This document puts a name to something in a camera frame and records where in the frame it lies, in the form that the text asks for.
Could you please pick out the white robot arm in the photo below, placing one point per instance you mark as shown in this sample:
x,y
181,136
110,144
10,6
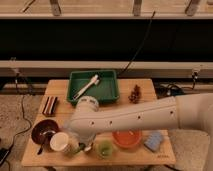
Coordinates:
x,y
194,111

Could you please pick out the green plastic cup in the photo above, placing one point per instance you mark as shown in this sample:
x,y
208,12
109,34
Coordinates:
x,y
104,149

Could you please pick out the metal cup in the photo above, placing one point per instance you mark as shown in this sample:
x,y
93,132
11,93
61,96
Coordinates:
x,y
88,148

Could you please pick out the white paper cup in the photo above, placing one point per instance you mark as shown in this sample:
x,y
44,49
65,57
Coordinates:
x,y
60,142

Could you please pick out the green plastic tray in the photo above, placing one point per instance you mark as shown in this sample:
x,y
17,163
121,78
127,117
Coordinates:
x,y
106,91

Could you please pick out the white dish brush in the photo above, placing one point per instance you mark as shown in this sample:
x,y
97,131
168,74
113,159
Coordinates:
x,y
93,81

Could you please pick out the dark grape bunch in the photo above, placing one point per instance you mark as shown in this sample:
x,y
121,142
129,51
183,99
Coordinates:
x,y
135,95

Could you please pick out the orange plastic bowl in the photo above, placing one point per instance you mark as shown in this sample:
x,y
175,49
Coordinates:
x,y
127,139

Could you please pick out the striped brown block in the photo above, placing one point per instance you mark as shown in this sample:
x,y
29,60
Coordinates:
x,y
49,107

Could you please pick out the blue sponge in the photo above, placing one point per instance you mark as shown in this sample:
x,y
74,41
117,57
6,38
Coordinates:
x,y
154,140

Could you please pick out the dark brown bowl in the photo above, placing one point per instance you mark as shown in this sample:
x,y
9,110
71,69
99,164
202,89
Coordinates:
x,y
42,128

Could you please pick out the dark spoon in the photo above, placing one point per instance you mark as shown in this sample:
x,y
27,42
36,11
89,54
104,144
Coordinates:
x,y
47,138

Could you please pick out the wooden table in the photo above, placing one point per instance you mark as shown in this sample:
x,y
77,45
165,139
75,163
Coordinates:
x,y
140,156

